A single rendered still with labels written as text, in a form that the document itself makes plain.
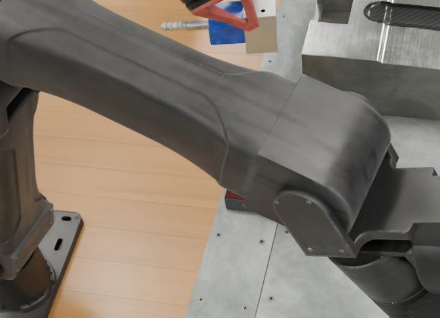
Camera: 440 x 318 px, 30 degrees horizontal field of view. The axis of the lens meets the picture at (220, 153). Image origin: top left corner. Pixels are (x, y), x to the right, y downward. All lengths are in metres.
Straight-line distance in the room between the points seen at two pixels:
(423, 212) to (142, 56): 0.18
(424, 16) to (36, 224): 0.52
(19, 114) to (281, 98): 0.22
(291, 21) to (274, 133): 0.68
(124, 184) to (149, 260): 0.11
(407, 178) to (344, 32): 0.50
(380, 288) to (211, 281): 0.37
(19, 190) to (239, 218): 0.30
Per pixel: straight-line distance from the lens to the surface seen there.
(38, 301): 0.89
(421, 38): 0.98
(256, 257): 0.89
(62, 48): 0.49
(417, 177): 0.50
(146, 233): 0.93
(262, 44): 0.93
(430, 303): 0.54
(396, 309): 0.55
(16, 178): 0.68
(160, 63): 0.48
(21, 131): 0.64
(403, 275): 0.52
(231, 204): 0.92
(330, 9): 1.05
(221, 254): 0.89
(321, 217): 0.46
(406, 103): 0.99
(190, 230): 0.92
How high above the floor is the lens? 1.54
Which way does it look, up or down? 49 degrees down
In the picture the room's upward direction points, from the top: 10 degrees counter-clockwise
